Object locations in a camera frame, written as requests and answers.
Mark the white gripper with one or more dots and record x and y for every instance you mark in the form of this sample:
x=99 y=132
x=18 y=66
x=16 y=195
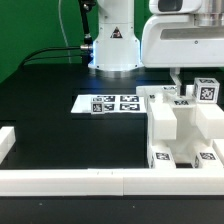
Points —
x=170 y=41

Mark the white chair seat part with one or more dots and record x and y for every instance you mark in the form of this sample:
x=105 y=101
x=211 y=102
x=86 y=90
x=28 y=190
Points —
x=183 y=150

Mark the white left rail block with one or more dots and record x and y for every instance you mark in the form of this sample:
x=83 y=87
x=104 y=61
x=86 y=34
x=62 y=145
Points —
x=7 y=140

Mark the white chair back long part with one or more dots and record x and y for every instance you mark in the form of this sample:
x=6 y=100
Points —
x=171 y=116

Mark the white marker sheet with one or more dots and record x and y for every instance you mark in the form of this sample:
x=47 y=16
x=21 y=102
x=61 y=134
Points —
x=112 y=103

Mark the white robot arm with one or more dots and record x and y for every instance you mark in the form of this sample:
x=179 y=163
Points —
x=116 y=48

